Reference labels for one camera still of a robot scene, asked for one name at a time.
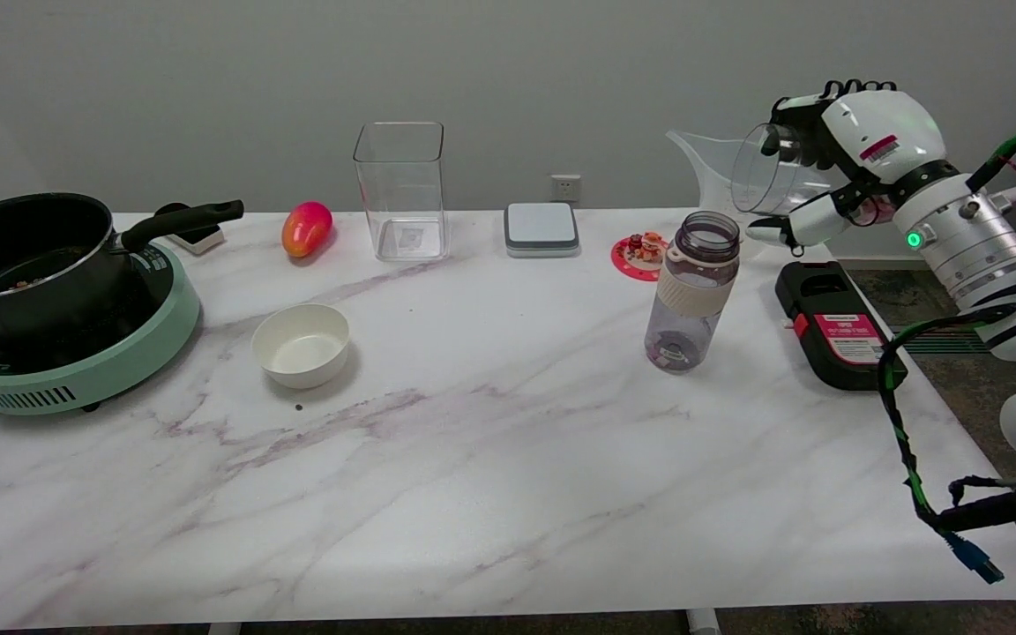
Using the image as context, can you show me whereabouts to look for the black saucepan with handle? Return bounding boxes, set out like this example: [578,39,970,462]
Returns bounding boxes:
[0,192,245,340]

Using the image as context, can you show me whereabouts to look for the braided black green cable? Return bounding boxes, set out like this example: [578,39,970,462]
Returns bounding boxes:
[878,304,1016,585]

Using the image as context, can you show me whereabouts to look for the floor vent grille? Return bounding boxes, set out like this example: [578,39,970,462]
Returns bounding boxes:
[900,325,1003,356]

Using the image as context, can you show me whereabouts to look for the large translucent measuring jug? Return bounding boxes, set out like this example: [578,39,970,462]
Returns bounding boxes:
[666,130,826,263]

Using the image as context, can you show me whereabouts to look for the black box with pink label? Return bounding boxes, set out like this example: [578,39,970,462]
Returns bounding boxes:
[774,260,909,392]

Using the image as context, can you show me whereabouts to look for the clear plastic measuring cup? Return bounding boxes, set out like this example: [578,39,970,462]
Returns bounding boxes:
[730,123,879,226]

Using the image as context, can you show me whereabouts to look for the clear bottle with beige sleeve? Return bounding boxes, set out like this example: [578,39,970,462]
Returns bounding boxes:
[644,211,742,375]

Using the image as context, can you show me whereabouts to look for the clear square storage container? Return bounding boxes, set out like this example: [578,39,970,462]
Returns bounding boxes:
[353,122,451,263]

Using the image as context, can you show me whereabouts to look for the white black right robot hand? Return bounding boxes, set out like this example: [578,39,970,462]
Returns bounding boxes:
[746,79,950,257]

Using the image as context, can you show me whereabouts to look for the red coaster with figurines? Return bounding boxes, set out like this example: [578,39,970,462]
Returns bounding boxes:
[610,231,669,283]

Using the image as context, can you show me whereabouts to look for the white bowl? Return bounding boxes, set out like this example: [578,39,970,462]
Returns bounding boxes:
[251,303,351,391]

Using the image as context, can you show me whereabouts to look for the green induction cooker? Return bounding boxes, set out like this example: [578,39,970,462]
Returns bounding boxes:
[0,240,202,417]

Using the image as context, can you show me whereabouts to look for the red yellow toy mango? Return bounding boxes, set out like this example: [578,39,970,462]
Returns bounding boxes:
[281,201,334,259]

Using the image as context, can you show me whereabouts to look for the small black white gadget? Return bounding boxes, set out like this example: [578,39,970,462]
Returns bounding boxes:
[155,203,227,257]

